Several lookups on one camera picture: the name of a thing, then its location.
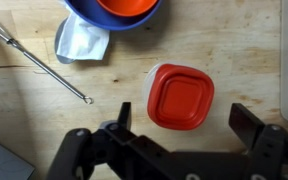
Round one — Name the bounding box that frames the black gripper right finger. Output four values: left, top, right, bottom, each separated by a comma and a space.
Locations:
228, 102, 288, 180

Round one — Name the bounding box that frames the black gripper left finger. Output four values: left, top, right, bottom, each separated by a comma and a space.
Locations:
46, 101, 172, 180

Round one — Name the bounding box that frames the red square plastic lid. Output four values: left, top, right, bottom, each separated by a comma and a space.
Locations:
146, 63, 216, 131

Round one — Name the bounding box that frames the small clear plastic container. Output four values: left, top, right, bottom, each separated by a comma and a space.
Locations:
142, 60, 216, 132

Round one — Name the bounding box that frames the metal whisk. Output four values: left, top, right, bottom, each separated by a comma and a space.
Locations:
0, 9, 95, 105

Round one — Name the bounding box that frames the pale blue box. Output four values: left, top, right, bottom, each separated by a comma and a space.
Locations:
0, 133, 37, 180

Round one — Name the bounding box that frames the wooden butcher block table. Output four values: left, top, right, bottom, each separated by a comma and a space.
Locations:
0, 0, 288, 180

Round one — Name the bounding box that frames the blue bowl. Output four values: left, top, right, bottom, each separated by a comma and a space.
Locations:
63, 0, 163, 32

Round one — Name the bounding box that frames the orange bowl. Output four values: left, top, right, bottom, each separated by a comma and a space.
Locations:
95, 0, 159, 18

